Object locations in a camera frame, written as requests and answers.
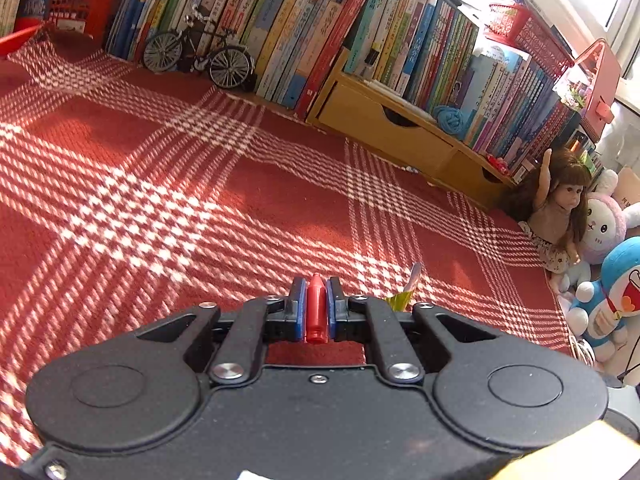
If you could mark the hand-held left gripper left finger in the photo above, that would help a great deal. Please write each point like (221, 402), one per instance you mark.
(298, 310)

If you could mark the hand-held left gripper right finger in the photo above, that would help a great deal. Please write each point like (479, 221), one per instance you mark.
(336, 310)

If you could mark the red crayon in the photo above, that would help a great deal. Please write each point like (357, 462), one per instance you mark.
(316, 310)

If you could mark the green silver wrapper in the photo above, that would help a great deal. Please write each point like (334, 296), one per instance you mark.
(402, 300)

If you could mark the row of blue spine books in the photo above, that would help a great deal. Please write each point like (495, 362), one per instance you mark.
(525, 110)

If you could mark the row of teal spine books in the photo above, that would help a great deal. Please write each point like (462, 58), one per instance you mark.
(410, 35)

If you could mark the row of tall thin books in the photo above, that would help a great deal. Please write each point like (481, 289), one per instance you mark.
(280, 25)

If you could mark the wide wooden drawer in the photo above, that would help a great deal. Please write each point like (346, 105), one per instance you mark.
(400, 145)

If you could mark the narrow wooden drawer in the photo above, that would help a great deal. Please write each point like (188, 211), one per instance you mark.
(465, 175)

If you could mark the red plaid blanket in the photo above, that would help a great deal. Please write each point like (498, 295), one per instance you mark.
(150, 160)

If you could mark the small red trinket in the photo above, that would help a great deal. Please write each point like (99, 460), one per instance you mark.
(497, 162)

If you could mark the blue yarn ball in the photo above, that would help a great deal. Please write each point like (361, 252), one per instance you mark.
(447, 120)

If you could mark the wooden drawer organizer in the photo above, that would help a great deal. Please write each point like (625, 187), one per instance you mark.
(340, 67)

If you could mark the long-haired doll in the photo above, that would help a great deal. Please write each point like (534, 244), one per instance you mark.
(560, 210)

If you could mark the black model bicycle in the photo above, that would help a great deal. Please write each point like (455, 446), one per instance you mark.
(227, 65)

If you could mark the blue white cat plush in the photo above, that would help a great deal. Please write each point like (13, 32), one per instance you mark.
(615, 300)

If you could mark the pink rabbit plush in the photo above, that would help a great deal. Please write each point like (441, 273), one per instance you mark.
(602, 225)

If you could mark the brown cardboard box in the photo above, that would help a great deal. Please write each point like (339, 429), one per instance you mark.
(630, 195)

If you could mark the red lattice basket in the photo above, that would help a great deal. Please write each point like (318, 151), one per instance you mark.
(530, 35)

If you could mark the red plastic crate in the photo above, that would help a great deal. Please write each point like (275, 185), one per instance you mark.
(75, 0)

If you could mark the red plastic bin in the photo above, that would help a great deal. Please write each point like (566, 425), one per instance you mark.
(20, 40)

